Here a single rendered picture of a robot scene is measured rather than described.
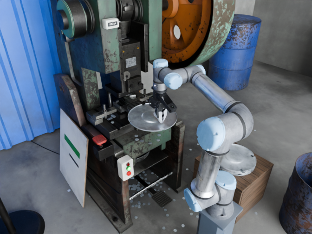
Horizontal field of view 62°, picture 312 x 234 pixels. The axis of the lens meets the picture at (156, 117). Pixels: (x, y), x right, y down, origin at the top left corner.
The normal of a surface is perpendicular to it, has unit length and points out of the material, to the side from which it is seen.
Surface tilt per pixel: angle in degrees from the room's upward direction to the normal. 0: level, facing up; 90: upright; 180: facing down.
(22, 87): 90
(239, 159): 0
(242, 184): 0
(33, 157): 0
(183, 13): 90
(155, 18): 90
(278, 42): 90
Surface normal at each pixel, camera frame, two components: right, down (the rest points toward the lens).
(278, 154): 0.00, -0.84
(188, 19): -0.77, 0.35
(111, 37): 0.64, 0.41
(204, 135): -0.87, 0.14
